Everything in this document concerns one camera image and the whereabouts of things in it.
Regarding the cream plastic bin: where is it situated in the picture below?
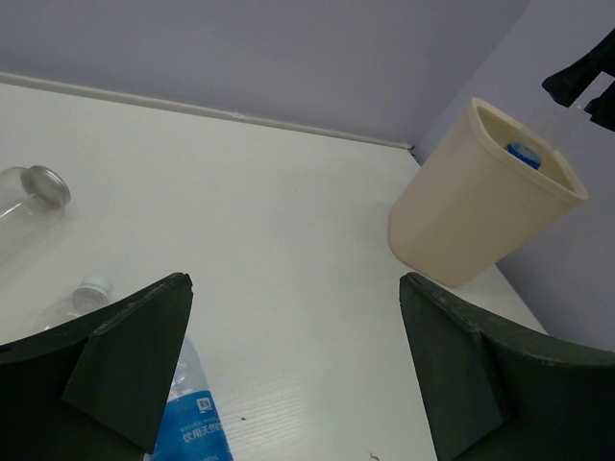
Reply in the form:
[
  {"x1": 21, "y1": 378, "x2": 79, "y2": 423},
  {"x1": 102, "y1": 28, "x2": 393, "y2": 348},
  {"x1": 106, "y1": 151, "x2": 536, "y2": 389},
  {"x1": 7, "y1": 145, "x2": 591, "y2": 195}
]
[{"x1": 388, "y1": 98, "x2": 588, "y2": 287}]

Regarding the clear jar silver lid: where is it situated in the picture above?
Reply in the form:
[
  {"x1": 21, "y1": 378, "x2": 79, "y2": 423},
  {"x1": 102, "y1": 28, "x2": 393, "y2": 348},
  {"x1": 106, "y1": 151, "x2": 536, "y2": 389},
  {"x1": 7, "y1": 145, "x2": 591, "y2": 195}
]
[{"x1": 1, "y1": 165, "x2": 71, "y2": 263}]

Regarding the blue-labelled bottle blue cap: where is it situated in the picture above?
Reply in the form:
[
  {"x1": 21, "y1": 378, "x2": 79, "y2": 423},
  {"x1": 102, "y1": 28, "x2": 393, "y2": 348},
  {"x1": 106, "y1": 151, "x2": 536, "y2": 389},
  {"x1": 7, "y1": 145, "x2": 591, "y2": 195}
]
[{"x1": 147, "y1": 338, "x2": 233, "y2": 461}]

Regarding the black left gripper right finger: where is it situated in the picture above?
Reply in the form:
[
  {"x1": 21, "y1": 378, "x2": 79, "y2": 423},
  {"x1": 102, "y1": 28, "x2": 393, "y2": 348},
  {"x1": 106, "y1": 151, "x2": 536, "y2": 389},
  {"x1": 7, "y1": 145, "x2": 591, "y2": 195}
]
[{"x1": 399, "y1": 273, "x2": 614, "y2": 460}]

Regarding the small clear white-capped bottle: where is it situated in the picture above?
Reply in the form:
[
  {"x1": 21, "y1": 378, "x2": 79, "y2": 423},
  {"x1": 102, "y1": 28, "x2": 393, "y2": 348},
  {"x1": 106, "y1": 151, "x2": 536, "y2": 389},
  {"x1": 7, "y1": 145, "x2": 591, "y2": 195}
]
[{"x1": 34, "y1": 275, "x2": 113, "y2": 332}]

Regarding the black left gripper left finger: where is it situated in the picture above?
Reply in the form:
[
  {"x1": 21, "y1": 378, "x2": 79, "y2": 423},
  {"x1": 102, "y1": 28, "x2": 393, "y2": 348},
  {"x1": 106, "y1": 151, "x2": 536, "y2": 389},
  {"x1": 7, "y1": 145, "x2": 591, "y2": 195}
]
[{"x1": 1, "y1": 273, "x2": 193, "y2": 460}]

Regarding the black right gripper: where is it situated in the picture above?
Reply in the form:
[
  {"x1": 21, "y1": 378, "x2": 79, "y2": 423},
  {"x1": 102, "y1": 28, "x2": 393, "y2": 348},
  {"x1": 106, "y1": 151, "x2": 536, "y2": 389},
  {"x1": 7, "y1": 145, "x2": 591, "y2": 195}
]
[{"x1": 542, "y1": 30, "x2": 614, "y2": 130}]

